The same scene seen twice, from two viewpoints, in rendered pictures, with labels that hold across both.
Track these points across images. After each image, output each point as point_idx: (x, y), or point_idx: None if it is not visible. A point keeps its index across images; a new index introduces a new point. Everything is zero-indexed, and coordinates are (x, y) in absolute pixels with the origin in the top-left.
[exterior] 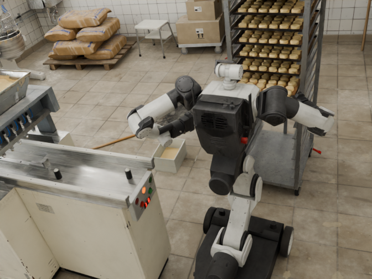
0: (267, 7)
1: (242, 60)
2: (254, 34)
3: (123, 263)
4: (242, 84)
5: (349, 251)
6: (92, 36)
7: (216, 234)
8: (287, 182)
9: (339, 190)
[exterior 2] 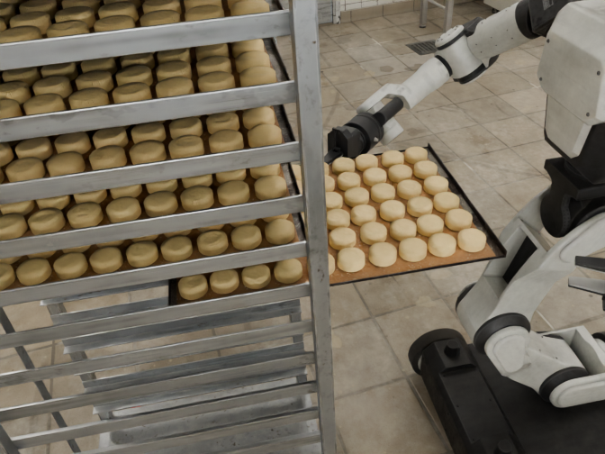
0: None
1: (212, 268)
2: (219, 121)
3: None
4: (591, 9)
5: (370, 303)
6: None
7: (549, 445)
8: (300, 398)
9: (237, 352)
